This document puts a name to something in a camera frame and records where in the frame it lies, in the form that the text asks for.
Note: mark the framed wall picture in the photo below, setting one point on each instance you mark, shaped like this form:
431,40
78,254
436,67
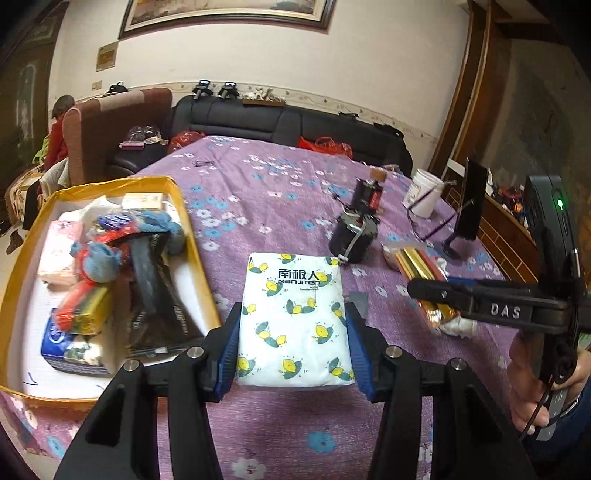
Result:
231,9

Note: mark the red and black servo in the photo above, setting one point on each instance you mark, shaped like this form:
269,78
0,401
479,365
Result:
375,196

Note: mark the black cylindrical motor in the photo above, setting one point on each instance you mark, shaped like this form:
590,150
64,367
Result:
344,235

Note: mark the gold foil packet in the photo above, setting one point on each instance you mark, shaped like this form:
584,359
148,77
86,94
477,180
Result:
415,263

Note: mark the pink pencil case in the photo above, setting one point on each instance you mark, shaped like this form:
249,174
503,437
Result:
131,146

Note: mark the pink tissue pack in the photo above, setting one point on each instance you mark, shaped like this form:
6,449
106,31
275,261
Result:
57,254

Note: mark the white crumpled tissue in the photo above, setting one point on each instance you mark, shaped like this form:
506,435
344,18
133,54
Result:
457,327
99,207

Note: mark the red and yellow packet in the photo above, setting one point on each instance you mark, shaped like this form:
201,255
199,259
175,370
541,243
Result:
92,304

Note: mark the small beige tissue pack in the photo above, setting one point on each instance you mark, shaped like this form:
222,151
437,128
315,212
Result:
143,201

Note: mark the clear plastic bag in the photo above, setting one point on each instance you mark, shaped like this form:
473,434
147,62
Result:
145,134

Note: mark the black leather sofa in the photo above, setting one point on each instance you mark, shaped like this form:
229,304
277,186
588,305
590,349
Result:
277,122

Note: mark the black plastic pouch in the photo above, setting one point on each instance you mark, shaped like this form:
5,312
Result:
175,314

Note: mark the wooden tray of trinkets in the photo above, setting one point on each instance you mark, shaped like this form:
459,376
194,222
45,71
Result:
263,99

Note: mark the blue sock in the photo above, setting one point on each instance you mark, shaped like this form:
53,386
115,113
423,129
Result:
99,263

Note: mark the bee print tissue pack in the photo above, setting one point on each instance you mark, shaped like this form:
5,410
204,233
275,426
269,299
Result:
295,332

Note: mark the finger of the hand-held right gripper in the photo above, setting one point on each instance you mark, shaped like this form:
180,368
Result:
461,308
438,288

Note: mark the brown armchair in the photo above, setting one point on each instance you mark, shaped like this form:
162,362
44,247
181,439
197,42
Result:
92,138

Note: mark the blue towel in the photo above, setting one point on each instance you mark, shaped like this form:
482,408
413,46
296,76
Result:
161,224

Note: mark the small wall plaque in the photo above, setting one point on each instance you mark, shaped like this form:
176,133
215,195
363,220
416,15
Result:
107,56

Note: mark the purple floral tablecloth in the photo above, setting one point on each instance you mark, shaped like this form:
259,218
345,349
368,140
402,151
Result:
277,207

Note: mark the wooden cabinet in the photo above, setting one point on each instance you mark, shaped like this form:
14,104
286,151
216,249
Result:
508,240

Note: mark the black clamp device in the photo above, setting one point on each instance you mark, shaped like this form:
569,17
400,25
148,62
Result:
228,90
202,88

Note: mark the black monitor on stand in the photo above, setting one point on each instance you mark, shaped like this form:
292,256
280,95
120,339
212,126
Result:
471,198

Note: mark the wooden door frame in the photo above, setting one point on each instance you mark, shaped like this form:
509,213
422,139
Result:
466,92

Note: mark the glass bottle with wooden cap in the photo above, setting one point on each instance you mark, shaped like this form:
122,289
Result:
379,174

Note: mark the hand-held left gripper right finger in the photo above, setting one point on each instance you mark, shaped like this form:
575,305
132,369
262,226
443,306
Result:
358,355

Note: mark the grey phone stand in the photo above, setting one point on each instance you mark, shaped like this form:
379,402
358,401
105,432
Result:
455,251

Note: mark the purple framed glasses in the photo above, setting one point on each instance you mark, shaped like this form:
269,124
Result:
443,225

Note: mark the white flat box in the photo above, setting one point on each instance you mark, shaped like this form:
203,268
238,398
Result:
456,166

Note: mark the blue tissue pack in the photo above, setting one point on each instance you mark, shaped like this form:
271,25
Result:
53,344

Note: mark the yellow cardboard box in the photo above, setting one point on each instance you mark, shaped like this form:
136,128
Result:
198,258

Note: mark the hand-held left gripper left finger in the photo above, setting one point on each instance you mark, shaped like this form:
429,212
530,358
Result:
228,360

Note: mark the red plastic bag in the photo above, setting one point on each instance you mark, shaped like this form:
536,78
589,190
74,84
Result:
117,236
323,146
184,142

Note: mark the white plastic jar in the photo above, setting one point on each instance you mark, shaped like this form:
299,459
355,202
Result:
422,198

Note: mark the person's right hand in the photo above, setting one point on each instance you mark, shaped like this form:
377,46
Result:
524,392

